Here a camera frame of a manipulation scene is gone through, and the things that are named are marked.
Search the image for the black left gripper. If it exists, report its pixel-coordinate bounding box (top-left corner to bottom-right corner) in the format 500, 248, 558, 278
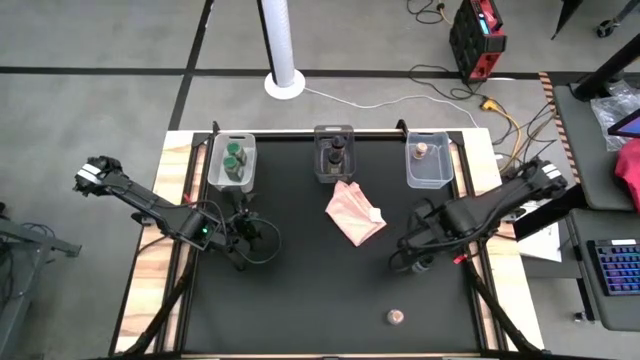
219, 192, 264, 256

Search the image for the green lid spice jar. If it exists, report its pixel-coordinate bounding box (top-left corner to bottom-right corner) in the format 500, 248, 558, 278
225, 141, 249, 162
222, 154, 245, 182

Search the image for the black lid spice jar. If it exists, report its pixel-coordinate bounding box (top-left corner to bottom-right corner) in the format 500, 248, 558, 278
325, 149, 345, 174

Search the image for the white plastic bin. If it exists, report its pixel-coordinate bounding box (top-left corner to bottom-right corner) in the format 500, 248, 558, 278
206, 132, 257, 194

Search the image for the pink folded cloth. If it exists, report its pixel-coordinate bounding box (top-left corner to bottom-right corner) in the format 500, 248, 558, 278
324, 180, 388, 248

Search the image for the smoky clear plastic bin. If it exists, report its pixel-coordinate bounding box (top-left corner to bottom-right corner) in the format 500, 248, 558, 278
313, 124, 357, 185

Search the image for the white paper sheet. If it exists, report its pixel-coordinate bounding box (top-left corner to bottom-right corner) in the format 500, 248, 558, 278
517, 222, 564, 264

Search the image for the white tower fan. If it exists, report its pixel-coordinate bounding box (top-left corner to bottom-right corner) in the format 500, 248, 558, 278
255, 0, 306, 100

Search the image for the backlit keyboard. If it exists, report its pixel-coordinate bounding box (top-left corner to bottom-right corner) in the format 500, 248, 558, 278
587, 238, 640, 297

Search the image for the red and black power box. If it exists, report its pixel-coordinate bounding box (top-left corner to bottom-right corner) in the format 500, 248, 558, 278
448, 0, 508, 84

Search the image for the grey metal stand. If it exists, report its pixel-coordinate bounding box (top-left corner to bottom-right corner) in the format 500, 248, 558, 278
0, 202, 82, 360

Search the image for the red cloth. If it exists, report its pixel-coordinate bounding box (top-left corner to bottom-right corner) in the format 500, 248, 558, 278
613, 138, 640, 211

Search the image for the clear plastic bag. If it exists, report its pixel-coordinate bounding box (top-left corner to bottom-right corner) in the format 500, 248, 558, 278
589, 82, 640, 151

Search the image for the black desk pole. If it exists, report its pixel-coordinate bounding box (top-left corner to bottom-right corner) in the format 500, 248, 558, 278
572, 32, 640, 101

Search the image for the black caster wheel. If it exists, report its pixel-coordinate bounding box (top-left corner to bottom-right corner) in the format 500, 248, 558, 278
595, 17, 621, 39

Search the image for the yellow extension cord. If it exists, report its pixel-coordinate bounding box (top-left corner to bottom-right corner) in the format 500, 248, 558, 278
480, 98, 524, 171

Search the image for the black floor cable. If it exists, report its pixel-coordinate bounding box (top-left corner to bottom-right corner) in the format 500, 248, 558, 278
407, 63, 491, 101

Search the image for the tablet with dark frame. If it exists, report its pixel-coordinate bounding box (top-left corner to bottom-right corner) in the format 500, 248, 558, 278
607, 108, 640, 139

